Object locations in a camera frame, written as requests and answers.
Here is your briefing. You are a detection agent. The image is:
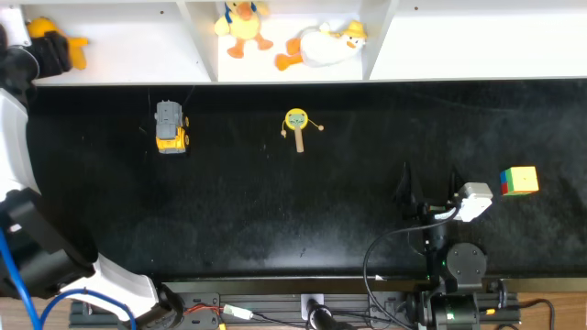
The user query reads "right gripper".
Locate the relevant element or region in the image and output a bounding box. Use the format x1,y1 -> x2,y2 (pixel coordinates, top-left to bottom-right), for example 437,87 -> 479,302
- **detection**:
394,160 -> 463,223

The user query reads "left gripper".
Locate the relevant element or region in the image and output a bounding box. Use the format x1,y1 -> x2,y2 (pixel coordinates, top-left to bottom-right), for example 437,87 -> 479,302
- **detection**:
30,30 -> 73,79

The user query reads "yellow rubber duck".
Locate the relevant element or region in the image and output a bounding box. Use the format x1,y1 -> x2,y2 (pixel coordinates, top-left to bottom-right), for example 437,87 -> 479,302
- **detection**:
26,16 -> 90,72

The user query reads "many-coloured puzzle cube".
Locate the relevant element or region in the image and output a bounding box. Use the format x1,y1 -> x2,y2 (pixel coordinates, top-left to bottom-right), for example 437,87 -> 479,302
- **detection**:
499,165 -> 540,197

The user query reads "grey and yellow toy truck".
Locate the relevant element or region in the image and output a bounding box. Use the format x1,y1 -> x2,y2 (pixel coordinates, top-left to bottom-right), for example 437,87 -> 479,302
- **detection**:
154,100 -> 191,155

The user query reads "yellow wooden rattle drum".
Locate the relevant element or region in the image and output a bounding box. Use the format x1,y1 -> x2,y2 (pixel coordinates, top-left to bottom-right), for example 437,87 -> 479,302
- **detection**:
280,107 -> 326,154

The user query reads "white shelf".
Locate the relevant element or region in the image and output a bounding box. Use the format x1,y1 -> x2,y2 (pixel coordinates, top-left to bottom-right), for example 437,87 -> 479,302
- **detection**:
0,0 -> 587,87

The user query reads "white plush duck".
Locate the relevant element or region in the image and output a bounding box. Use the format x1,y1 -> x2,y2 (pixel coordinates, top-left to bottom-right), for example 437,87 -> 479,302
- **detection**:
274,20 -> 368,72

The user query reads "yellow plush duck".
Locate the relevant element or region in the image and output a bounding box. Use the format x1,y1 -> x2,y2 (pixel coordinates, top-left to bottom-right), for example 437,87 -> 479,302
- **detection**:
214,1 -> 275,60

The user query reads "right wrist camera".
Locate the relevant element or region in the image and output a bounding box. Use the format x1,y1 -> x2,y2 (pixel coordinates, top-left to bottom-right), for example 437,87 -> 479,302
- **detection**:
452,181 -> 494,224

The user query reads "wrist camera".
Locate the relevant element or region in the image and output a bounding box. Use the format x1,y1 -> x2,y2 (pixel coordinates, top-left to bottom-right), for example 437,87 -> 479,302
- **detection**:
0,5 -> 32,48
452,181 -> 494,224

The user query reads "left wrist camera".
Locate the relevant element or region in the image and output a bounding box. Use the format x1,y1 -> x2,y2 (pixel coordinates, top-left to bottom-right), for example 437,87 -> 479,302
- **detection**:
0,5 -> 32,48

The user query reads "black cable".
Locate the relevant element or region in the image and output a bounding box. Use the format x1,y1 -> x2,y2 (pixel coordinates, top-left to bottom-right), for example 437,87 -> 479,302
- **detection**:
362,206 -> 461,330

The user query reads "mounting rail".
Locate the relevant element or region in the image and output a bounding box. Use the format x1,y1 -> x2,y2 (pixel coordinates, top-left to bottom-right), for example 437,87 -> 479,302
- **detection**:
68,277 -> 556,330

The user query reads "blue cable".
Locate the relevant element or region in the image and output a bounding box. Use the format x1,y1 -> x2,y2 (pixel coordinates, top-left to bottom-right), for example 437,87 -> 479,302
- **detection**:
0,226 -> 138,330

